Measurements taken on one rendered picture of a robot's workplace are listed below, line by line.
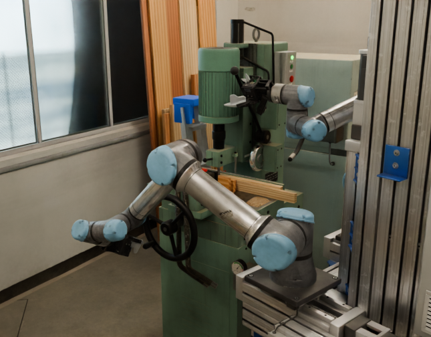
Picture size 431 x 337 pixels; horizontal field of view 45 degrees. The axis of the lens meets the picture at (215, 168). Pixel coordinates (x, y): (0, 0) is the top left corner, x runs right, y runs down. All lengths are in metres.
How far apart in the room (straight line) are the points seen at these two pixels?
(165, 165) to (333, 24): 3.14
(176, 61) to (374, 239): 2.64
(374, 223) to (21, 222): 2.23
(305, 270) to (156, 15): 2.52
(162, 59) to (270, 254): 2.51
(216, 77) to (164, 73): 1.68
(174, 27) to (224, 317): 2.32
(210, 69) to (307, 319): 1.06
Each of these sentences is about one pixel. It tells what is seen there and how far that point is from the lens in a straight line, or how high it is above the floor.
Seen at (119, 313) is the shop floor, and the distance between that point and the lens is 3.13.
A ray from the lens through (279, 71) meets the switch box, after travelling 2.38.
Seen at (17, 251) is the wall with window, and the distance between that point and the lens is 3.33.
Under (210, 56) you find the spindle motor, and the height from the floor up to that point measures 1.48.
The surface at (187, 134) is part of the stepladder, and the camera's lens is 3.17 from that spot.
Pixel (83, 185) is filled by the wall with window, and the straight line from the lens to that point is 3.55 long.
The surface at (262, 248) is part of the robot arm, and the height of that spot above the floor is 1.00.
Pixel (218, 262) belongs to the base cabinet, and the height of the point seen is 0.62.
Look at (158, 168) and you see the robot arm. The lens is 1.58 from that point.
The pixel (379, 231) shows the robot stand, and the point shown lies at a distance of 1.63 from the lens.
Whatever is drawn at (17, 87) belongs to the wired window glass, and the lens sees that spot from 3.24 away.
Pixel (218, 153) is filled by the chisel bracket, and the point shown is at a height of 1.06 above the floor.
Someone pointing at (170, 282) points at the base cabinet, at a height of 0.44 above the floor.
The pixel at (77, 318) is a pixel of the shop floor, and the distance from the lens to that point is 3.14.
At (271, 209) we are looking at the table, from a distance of 2.14.
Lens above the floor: 1.62
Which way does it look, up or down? 16 degrees down
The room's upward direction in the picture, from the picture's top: straight up
